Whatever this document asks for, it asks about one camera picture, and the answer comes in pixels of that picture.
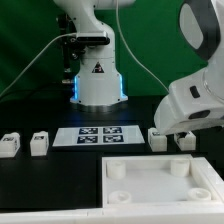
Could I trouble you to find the white sheet with tags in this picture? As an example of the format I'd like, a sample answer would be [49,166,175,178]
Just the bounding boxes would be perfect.
[53,125,144,147]

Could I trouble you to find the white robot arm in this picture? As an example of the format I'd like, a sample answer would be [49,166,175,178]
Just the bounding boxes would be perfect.
[53,0,224,135]

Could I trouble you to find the black cable on table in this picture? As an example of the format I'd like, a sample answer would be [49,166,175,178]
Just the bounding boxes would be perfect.
[0,83,74,103]

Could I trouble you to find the white cable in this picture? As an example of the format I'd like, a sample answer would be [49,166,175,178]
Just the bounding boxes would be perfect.
[0,32,78,99]

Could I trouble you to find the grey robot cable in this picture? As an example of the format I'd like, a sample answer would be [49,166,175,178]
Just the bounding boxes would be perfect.
[115,0,170,94]

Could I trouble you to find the white square tabletop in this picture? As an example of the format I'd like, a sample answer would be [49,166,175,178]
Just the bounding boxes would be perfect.
[102,154,224,207]

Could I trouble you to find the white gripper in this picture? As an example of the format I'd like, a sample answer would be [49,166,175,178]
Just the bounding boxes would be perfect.
[153,68,224,136]

